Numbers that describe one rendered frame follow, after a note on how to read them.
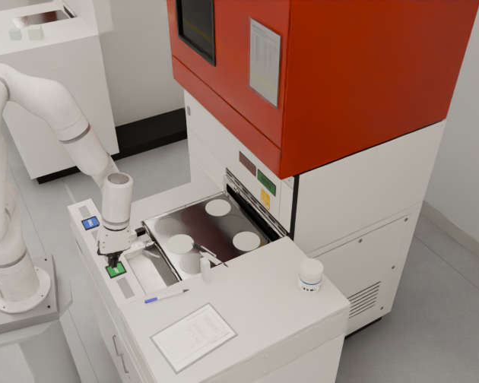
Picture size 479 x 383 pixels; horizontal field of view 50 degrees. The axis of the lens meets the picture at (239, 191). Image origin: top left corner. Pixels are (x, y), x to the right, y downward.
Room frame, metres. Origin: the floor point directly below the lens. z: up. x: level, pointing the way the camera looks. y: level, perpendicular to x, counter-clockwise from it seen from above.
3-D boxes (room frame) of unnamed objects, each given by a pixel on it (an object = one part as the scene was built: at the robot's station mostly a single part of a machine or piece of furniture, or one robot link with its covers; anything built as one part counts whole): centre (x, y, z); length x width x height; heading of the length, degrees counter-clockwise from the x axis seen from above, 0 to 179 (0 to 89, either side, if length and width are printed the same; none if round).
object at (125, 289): (1.26, 0.47, 0.89); 0.55 x 0.09 x 0.14; 30
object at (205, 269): (1.12, 0.09, 1.03); 0.06 x 0.04 x 0.13; 120
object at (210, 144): (1.67, 0.03, 1.02); 0.82 x 0.03 x 0.40; 30
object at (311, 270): (1.08, -0.22, 1.01); 0.07 x 0.07 x 0.10
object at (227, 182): (1.51, -0.05, 0.89); 0.44 x 0.02 x 0.10; 30
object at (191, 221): (1.39, 0.12, 0.90); 0.34 x 0.34 x 0.01; 30
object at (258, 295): (1.00, 0.01, 0.89); 0.62 x 0.35 x 0.14; 120
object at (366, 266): (1.84, -0.27, 0.41); 0.82 x 0.71 x 0.82; 30
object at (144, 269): (1.24, 0.34, 0.87); 0.36 x 0.08 x 0.03; 30
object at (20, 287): (1.14, 0.73, 0.96); 0.19 x 0.19 x 0.18
